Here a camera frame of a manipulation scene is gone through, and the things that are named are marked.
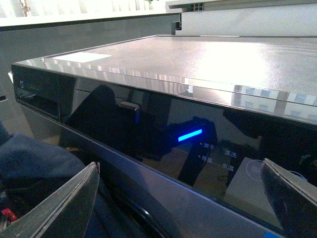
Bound grey front-load washing machine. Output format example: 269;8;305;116
11;35;317;238

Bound white window frame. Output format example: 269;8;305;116
0;0;317;27

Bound white label sticker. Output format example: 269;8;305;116
53;52;111;63

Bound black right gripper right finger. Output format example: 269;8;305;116
261;159;317;238

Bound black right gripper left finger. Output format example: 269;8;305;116
0;162;100;238

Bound dark blue garment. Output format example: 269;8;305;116
0;133;146;238

